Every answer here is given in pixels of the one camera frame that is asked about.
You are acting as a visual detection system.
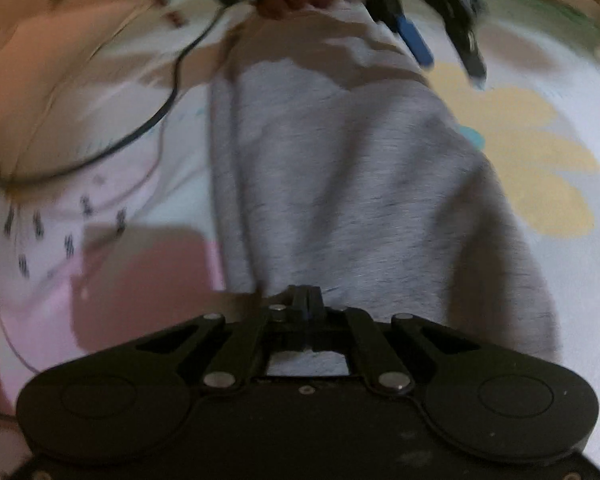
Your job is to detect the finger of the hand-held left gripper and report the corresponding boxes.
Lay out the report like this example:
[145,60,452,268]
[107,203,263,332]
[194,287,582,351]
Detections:
[374,0,437,69]
[405,0,489,89]

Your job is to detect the person's left hand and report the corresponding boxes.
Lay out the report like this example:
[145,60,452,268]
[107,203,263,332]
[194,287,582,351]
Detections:
[257,0,339,20]

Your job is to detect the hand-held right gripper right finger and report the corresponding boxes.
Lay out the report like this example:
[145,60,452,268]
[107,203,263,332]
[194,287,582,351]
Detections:
[306,286,481,393]

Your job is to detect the pastel flower print bed sheet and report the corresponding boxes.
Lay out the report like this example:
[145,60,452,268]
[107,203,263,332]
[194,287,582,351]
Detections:
[0,0,600,480]

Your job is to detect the grey pants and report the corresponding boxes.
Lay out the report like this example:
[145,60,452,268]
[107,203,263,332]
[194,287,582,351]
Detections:
[207,0,563,376]

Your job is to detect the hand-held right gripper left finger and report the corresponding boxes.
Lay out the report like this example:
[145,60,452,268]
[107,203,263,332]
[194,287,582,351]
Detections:
[135,286,307,391]

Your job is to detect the black cable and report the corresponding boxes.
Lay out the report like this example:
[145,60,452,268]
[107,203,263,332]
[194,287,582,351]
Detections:
[0,2,228,183]

